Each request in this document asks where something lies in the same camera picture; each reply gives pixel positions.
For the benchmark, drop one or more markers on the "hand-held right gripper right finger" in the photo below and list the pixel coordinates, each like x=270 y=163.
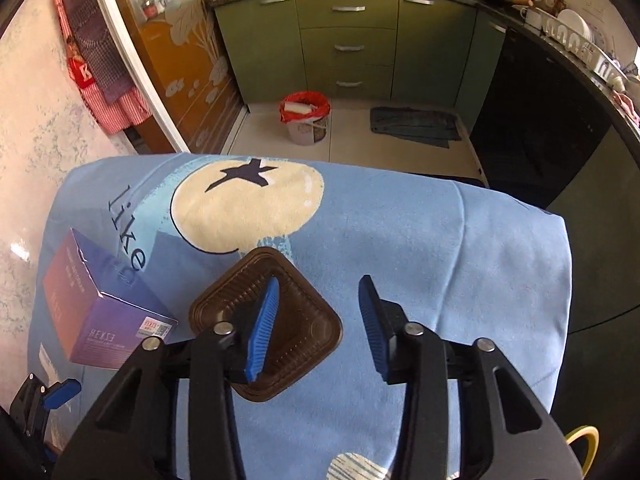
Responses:
x=372 y=325

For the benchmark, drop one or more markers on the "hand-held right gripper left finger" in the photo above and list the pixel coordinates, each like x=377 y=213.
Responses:
x=262 y=330

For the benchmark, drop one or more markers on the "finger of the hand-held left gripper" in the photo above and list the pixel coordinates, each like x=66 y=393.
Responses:
x=62 y=391

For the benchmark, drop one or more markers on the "brown plastic tray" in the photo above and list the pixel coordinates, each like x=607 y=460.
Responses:
x=300 y=320

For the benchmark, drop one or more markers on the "grey bin with red bag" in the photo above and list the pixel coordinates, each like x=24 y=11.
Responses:
x=305 y=132

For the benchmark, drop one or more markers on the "blue printed tablecloth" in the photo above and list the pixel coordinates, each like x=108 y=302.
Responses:
x=400 y=230

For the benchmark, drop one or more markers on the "pink and purple cardboard box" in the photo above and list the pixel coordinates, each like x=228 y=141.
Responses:
x=90 y=285

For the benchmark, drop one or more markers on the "dark floor mat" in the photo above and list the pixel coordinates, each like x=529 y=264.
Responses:
x=415 y=125

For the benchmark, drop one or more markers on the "yellow tape roll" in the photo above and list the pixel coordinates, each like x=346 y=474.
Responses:
x=582 y=432

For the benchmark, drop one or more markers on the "red checkered apron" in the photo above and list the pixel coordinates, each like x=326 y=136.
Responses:
x=125 y=110

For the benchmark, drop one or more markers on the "black base cabinet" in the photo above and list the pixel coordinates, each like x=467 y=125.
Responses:
x=540 y=120

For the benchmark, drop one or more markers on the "sliding glass door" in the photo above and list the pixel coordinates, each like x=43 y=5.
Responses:
x=180 y=60

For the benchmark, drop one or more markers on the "green base cabinets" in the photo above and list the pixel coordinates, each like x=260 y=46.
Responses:
x=350 y=25

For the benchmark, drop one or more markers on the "black kitchen countertop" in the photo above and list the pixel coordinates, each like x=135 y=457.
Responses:
x=575 y=67

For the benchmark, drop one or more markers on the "purple checkered apron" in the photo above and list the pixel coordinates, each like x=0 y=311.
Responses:
x=95 y=45

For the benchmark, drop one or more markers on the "pink cloth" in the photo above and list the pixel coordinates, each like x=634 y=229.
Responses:
x=627 y=107

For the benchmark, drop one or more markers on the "white mug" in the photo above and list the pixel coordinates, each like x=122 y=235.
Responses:
x=530 y=17

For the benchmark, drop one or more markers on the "white dish rack with plates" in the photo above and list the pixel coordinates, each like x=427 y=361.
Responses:
x=580 y=40

